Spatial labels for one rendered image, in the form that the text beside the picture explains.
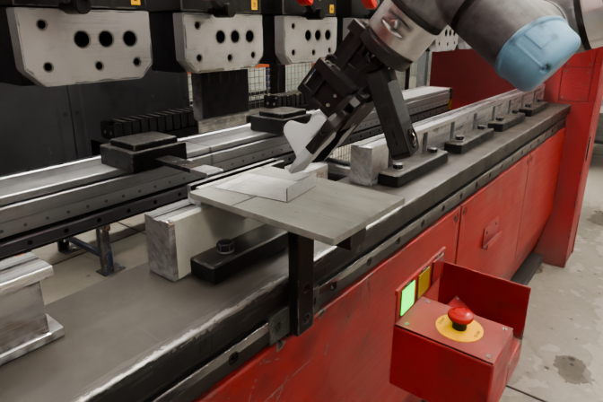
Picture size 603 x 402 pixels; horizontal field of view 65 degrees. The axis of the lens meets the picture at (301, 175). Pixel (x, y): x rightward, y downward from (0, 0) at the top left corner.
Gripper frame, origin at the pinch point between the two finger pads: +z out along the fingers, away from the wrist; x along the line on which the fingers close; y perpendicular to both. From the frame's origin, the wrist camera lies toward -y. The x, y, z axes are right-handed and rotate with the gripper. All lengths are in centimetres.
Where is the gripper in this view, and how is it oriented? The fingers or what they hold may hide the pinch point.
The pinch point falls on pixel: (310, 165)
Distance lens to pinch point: 67.5
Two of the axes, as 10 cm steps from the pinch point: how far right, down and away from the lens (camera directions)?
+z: -5.4, 6.5, 5.3
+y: -6.7, -7.2, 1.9
